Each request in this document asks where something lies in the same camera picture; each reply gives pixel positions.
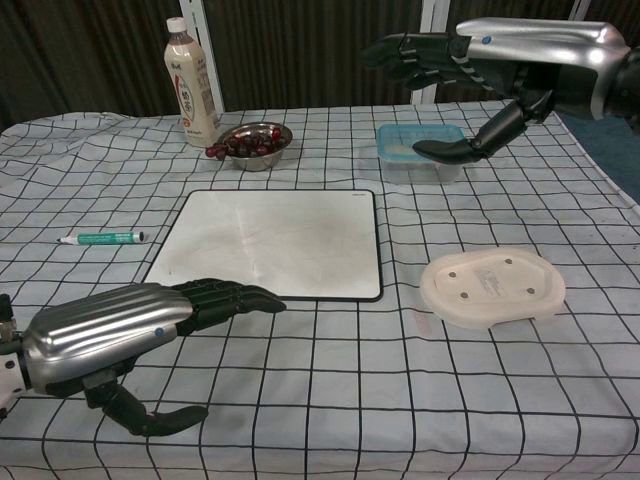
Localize dark corrugated curtain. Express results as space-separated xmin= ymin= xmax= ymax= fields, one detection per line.
xmin=0 ymin=0 xmax=640 ymax=132

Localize white perforated metal rail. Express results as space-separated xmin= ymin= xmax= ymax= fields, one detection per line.
xmin=180 ymin=0 xmax=226 ymax=113

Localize red cherries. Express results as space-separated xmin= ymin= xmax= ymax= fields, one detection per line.
xmin=205 ymin=127 xmax=284 ymax=160

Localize steel bowl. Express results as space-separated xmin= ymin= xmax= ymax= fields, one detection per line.
xmin=217 ymin=122 xmax=294 ymax=172

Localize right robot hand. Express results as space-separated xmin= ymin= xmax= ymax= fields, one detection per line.
xmin=360 ymin=17 xmax=634 ymax=163

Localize checkered tablecloth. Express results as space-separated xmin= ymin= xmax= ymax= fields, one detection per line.
xmin=0 ymin=94 xmax=640 ymax=480

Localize white drawing board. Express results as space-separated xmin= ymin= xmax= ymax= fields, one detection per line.
xmin=143 ymin=189 xmax=384 ymax=302

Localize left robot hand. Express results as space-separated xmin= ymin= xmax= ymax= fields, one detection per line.
xmin=22 ymin=278 xmax=287 ymax=436

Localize cream plastic eraser base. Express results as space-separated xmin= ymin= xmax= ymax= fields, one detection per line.
xmin=419 ymin=249 xmax=567 ymax=330

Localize green whiteboard marker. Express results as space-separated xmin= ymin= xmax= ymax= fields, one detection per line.
xmin=58 ymin=229 xmax=146 ymax=247

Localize blue lidded plastic container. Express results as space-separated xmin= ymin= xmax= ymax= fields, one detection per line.
xmin=375 ymin=123 xmax=466 ymax=185

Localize milk tea bottle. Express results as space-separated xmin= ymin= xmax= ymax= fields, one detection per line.
xmin=164 ymin=17 xmax=222 ymax=149

